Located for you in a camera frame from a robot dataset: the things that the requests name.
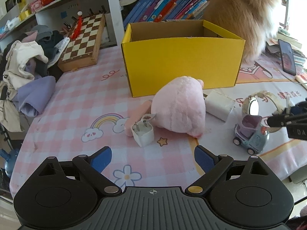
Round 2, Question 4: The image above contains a row of colourful books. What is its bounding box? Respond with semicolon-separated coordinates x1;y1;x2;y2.
123;0;215;29

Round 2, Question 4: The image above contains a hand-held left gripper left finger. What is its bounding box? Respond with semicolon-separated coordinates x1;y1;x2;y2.
31;147;122;196

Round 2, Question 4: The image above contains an orange fluffy cat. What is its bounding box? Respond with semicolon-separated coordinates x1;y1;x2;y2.
203;0;283;64

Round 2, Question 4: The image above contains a stack of books and papers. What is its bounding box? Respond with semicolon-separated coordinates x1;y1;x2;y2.
264;27;307;65

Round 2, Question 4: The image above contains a black smartphone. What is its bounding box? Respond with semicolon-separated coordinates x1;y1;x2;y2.
278;39;297;76

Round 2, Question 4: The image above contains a small toy car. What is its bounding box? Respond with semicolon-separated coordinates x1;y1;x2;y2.
233;115;270;155

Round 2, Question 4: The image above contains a red tassel ornament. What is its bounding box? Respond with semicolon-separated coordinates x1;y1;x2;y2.
69;11;84;40

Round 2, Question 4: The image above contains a pile of clothes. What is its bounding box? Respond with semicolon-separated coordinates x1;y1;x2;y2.
0;40;50;132

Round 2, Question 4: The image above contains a pink small box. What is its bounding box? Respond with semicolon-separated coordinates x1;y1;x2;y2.
29;0;42;12

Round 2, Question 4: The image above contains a blue water jug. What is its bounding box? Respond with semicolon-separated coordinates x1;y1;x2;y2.
0;148;21;176

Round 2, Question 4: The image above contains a white bookshelf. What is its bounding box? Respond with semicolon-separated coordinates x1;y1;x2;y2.
0;0;149;51

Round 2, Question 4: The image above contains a pink checked printed table mat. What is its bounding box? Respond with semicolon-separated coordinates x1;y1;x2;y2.
11;45;307;204

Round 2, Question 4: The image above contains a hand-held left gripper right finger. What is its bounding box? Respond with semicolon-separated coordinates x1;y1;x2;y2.
185;145;282;196

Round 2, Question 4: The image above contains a white charger plug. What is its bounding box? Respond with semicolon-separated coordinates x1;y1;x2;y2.
131;114;157;147

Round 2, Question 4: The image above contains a red and white booklet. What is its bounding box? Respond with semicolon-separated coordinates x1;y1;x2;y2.
295;73;307;88

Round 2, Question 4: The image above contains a yellow cardboard box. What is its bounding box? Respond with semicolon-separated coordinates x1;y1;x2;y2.
120;20;246;98

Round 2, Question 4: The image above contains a wooden chessboard box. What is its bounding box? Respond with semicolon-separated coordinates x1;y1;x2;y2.
58;13;106;72

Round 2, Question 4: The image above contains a clear tape roll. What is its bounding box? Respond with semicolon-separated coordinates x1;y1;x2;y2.
242;90;288;134

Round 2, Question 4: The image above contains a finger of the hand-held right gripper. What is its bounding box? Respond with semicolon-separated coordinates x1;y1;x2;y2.
285;101;307;115
267;113;307;128

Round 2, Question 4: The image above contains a dark clothes pile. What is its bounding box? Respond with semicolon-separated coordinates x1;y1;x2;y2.
30;25;70;77

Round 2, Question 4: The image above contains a lilac sweatshirt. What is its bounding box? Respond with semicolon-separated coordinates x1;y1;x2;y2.
18;75;57;118

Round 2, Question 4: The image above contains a pink plush toy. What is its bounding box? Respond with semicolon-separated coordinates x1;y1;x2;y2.
151;76;207;138

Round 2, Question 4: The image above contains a white power adapter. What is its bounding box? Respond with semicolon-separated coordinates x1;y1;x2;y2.
205;90;236;122

